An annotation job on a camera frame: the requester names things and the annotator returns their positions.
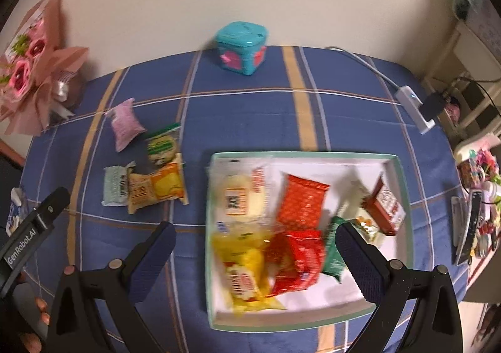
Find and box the person's left hand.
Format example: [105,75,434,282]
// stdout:
[19,294,50,353]

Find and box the pink flower bouquet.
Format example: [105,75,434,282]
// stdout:
[1,0,89,137]

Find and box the orange yellow snack packet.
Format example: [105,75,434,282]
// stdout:
[127,153,189,215]

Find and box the white power strip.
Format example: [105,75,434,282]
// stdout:
[395,86,436,135]

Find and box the white tray, green rim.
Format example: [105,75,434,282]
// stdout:
[205,151,410,333]

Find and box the black cable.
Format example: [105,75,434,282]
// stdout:
[438,76,501,119]

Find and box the black handheld gripper GenRobot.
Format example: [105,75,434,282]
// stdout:
[1,187,70,299]

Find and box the cream snack packet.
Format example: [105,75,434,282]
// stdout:
[337,180,385,248]

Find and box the colourful cube mug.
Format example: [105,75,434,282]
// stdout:
[457,159,482,189]

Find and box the white phone stand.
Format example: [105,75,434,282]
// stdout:
[451,196,465,247]

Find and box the red white milk biscuit packet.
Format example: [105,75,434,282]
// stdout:
[362,177,406,236]

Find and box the smartphone on stand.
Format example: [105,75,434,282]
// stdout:
[455,189,483,266]

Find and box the pale green snack packet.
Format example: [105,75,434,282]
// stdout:
[102,162,136,207]

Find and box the pile of colourful toys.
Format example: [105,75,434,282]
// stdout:
[454,133,500,264]

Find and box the blue plaid tablecloth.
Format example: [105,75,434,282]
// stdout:
[21,47,459,352]

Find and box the black power adapter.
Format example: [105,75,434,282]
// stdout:
[419,92,447,122]

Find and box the long orange-red snack packet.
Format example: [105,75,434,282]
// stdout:
[276,175,329,230]

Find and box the teal toy box, pink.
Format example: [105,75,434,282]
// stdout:
[215,21,268,75]

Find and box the white power strip cable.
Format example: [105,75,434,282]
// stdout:
[324,46,404,92]

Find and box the clear packet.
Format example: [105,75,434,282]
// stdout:
[208,159,273,234]

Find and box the pink snack packet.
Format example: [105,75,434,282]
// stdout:
[105,98,146,153]

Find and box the white shelf unit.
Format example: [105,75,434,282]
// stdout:
[421,21,500,146]

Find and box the green round biscuit packet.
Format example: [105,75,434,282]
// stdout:
[146,122,181,167]

